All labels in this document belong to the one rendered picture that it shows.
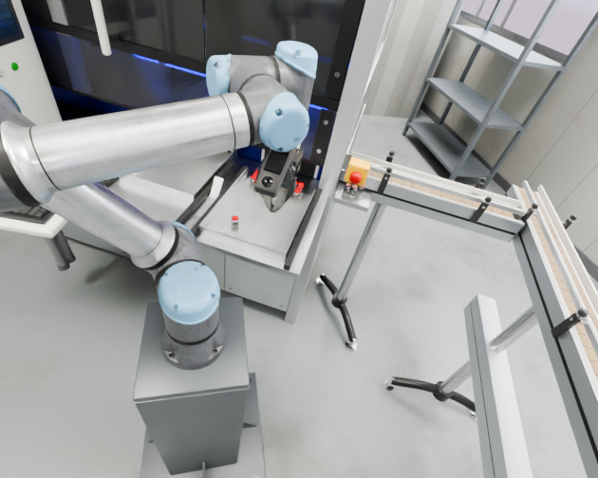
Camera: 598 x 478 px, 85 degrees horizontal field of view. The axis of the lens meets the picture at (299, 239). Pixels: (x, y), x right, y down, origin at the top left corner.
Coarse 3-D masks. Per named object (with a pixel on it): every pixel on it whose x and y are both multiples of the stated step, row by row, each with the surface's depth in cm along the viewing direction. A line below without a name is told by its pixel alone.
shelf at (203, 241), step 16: (240, 160) 125; (304, 176) 125; (128, 192) 102; (144, 192) 103; (304, 192) 118; (144, 208) 98; (160, 208) 99; (176, 208) 100; (320, 208) 113; (192, 224) 97; (208, 240) 93; (304, 240) 100; (240, 256) 92; (256, 256) 92; (304, 256) 95; (288, 272) 90
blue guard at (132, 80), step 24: (48, 48) 111; (72, 48) 109; (96, 48) 106; (48, 72) 117; (72, 72) 115; (96, 72) 112; (120, 72) 110; (144, 72) 107; (168, 72) 105; (192, 72) 103; (120, 96) 116; (144, 96) 113; (168, 96) 110; (192, 96) 108; (312, 120) 102; (264, 144) 112; (312, 144) 107
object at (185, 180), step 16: (192, 160) 120; (208, 160) 121; (224, 160) 117; (128, 176) 103; (144, 176) 108; (160, 176) 110; (176, 176) 111; (192, 176) 113; (208, 176) 114; (160, 192) 104; (176, 192) 102; (192, 192) 107
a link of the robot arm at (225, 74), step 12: (216, 60) 51; (228, 60) 51; (240, 60) 52; (252, 60) 53; (264, 60) 54; (216, 72) 51; (228, 72) 51; (240, 72) 50; (252, 72) 49; (264, 72) 50; (276, 72) 55; (216, 84) 51; (228, 84) 52; (240, 84) 49
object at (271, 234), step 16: (240, 176) 112; (240, 192) 111; (224, 208) 104; (240, 208) 105; (256, 208) 107; (288, 208) 109; (304, 208) 111; (208, 224) 97; (224, 224) 99; (240, 224) 100; (256, 224) 101; (272, 224) 102; (288, 224) 103; (224, 240) 93; (240, 240) 91; (256, 240) 96; (272, 240) 97; (288, 240) 98; (272, 256) 92
